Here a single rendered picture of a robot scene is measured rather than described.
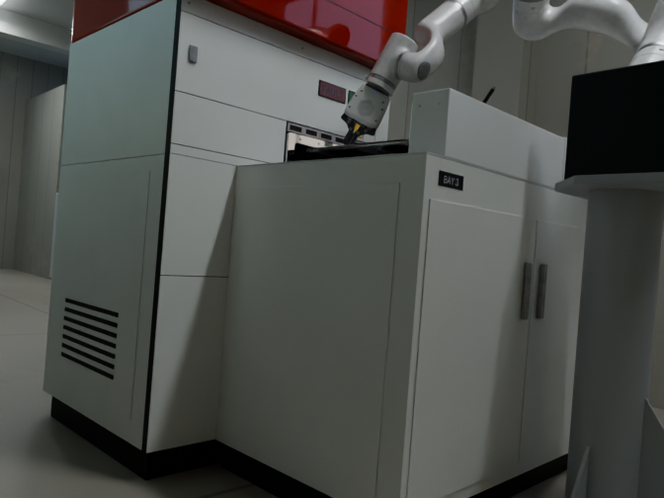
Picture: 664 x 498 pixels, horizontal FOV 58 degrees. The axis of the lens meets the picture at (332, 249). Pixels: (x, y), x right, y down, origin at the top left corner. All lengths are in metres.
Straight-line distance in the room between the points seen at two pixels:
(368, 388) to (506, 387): 0.40
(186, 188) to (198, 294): 0.28
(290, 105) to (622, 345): 1.07
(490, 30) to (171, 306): 2.63
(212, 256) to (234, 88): 0.45
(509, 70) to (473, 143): 2.18
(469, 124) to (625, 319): 0.55
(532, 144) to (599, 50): 1.96
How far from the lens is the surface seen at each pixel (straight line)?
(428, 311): 1.21
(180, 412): 1.62
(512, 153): 1.47
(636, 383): 1.49
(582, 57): 3.52
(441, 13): 1.83
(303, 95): 1.81
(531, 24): 1.91
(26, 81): 9.47
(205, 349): 1.61
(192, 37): 1.61
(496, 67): 3.55
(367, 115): 1.67
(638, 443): 1.53
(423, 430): 1.26
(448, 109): 1.25
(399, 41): 1.71
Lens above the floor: 0.61
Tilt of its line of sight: level
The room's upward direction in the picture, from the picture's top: 4 degrees clockwise
